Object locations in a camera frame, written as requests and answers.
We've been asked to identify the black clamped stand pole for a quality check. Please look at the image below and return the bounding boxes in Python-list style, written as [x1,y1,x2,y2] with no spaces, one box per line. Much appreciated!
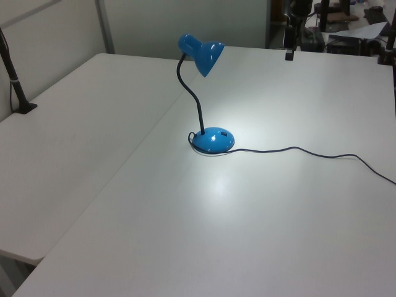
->
[376,0,396,66]

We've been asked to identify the black camera stand pole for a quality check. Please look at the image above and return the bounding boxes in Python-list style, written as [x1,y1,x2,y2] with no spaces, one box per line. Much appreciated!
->
[0,27,38,116]

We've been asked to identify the white paper sheet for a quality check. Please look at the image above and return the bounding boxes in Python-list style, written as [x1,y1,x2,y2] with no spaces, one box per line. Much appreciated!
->
[333,22,389,40]

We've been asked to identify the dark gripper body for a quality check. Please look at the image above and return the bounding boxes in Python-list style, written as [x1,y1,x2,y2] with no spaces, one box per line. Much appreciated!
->
[282,24,300,51]

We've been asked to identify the black lamp power cord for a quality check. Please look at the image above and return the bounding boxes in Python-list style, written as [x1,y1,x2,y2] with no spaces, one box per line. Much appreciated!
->
[187,131,396,186]

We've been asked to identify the black flat box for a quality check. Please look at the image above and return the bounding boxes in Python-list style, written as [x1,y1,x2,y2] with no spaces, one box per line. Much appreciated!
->
[326,33,382,57]

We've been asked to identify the black equipment case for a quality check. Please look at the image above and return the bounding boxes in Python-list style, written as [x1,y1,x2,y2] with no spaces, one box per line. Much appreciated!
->
[300,27,326,52]

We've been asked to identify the blue gooseneck desk lamp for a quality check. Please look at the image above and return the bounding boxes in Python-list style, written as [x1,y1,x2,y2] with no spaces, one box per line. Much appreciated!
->
[176,32,235,155]

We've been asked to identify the thin black upright pole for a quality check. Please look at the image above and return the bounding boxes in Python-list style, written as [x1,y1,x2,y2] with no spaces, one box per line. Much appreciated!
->
[319,0,331,32]

